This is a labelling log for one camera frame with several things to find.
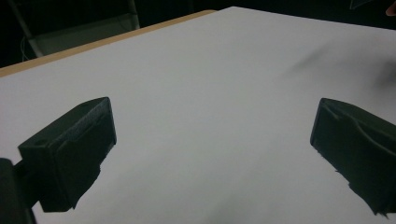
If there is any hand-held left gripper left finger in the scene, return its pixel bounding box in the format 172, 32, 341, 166
18, 96, 118, 214

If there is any grey metal frame desk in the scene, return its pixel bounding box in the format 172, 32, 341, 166
7, 0, 141, 59

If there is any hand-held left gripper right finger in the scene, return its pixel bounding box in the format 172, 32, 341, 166
310, 97, 396, 217

